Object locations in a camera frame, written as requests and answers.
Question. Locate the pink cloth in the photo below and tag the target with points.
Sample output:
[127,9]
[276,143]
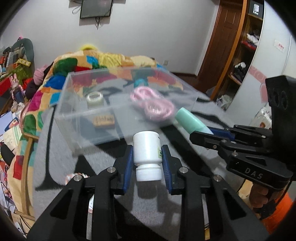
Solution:
[39,75]

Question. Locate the wooden shelf with clothes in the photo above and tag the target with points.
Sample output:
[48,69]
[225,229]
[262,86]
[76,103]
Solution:
[245,51]

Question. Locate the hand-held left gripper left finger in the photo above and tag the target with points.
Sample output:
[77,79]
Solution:
[128,166]

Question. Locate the pink striped round object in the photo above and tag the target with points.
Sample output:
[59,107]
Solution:
[69,178]

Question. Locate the white plastic bag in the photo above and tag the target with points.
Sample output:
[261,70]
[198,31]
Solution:
[262,118]
[223,102]

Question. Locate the wall-mounted screen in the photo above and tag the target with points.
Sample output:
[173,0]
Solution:
[96,8]

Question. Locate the person's right forearm orange sleeve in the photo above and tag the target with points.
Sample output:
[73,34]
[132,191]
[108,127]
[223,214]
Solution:
[283,215]

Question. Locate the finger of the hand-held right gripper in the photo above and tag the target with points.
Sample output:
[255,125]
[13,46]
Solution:
[205,139]
[220,131]

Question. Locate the teal tube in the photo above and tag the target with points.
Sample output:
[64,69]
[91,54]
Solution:
[188,120]

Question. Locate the white wardrobe door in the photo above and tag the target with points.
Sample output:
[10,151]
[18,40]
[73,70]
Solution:
[272,58]

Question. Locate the white plastic bottle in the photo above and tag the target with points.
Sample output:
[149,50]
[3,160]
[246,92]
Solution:
[146,150]

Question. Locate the wooden bed frame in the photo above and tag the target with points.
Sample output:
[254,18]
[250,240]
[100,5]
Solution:
[27,171]

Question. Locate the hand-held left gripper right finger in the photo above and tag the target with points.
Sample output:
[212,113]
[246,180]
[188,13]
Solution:
[166,169]

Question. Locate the colourful patchwork quilt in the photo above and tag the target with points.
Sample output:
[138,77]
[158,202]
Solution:
[69,67]

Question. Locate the clear tape roll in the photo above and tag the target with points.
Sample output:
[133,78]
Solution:
[94,99]

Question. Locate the person's right hand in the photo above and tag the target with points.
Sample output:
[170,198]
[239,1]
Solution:
[259,193]

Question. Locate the rabbit figurine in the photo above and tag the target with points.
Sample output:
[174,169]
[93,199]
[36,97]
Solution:
[16,89]

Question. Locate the brown wooden block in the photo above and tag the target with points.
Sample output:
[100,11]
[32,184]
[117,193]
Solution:
[104,121]

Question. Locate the clear plastic box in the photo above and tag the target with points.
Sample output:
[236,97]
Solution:
[97,129]

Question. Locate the brown wooden door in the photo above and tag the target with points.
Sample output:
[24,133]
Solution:
[222,44]

